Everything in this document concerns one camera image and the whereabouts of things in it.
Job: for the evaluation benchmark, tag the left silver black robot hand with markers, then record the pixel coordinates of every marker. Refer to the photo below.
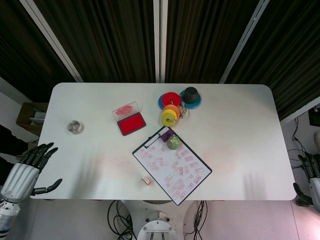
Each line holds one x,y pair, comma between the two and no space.
21,175

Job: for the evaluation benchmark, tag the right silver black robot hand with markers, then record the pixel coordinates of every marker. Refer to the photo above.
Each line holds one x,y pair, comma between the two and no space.
314,183

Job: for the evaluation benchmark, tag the white and red stamp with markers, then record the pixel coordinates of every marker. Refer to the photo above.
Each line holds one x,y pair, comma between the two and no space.
145,180

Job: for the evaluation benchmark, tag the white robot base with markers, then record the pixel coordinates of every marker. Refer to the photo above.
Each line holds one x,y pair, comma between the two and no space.
160,225

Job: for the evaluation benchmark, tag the black clipboard with stamped paper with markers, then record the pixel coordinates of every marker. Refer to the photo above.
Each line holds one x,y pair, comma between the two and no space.
172,172

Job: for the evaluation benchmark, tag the brown cardboard box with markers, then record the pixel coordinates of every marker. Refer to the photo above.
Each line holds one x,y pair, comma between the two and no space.
26,117

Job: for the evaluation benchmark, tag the black monitor box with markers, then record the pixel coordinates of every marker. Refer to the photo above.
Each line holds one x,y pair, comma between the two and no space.
314,117

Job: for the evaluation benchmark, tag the clear round paper clip box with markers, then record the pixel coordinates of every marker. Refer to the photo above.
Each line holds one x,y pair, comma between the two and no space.
74,126

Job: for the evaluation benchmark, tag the red ink pad case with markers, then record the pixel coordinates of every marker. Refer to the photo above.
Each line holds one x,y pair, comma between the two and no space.
131,126

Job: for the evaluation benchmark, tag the green patterned cup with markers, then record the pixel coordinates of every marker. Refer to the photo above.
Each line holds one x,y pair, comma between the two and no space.
173,143

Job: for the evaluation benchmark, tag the purple stamp block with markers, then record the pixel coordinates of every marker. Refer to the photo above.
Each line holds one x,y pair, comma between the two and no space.
165,136

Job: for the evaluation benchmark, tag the black cup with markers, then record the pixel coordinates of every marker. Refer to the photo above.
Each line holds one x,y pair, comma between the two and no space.
190,95

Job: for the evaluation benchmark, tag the dark pleated curtain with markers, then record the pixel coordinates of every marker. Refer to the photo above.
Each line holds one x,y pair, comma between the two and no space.
112,37

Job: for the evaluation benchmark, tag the white frame post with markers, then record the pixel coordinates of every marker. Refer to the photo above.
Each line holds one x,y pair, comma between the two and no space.
160,37
245,37
52,37

